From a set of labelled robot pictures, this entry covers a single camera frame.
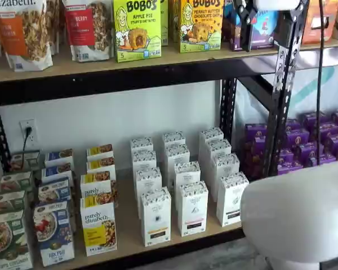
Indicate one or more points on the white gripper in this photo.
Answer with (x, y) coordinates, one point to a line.
(276, 4)

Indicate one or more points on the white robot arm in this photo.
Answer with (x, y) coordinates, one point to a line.
(298, 211)

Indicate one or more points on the blue Zbar box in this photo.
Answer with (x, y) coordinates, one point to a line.
(264, 28)

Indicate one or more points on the yellow Bobo's peanut butter box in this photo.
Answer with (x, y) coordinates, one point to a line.
(175, 22)
(202, 28)

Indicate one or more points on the green Bobo's apple pie box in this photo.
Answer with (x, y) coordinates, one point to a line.
(137, 31)
(164, 25)

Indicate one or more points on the orange snack box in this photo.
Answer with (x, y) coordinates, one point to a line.
(331, 25)

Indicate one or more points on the wooden shelf board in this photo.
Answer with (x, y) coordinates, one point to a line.
(126, 225)
(335, 45)
(73, 69)

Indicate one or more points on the white box black strip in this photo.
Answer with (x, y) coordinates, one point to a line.
(218, 147)
(225, 164)
(211, 134)
(231, 197)

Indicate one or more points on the black metal shelf rack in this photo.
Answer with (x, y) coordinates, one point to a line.
(129, 81)

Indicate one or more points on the white box pink strip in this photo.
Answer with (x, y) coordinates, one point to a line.
(193, 208)
(177, 153)
(173, 138)
(187, 173)

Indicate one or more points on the white granola box yellow label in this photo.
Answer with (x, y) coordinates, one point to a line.
(101, 166)
(95, 185)
(98, 225)
(100, 151)

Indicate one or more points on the blue oatmeal box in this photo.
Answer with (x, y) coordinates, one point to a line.
(57, 171)
(54, 236)
(59, 157)
(55, 189)

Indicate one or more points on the green oatmeal box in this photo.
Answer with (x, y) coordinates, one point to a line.
(9, 242)
(16, 182)
(7, 202)
(25, 160)

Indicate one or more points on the translucent plastic sheet teal stripe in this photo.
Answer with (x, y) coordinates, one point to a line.
(304, 84)

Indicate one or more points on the red label granola bag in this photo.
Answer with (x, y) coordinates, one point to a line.
(90, 31)

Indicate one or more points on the white granola bag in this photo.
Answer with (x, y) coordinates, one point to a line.
(55, 25)

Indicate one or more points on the orange label granola bag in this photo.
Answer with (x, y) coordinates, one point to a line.
(22, 33)

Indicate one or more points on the white wall outlet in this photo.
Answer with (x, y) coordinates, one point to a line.
(33, 137)

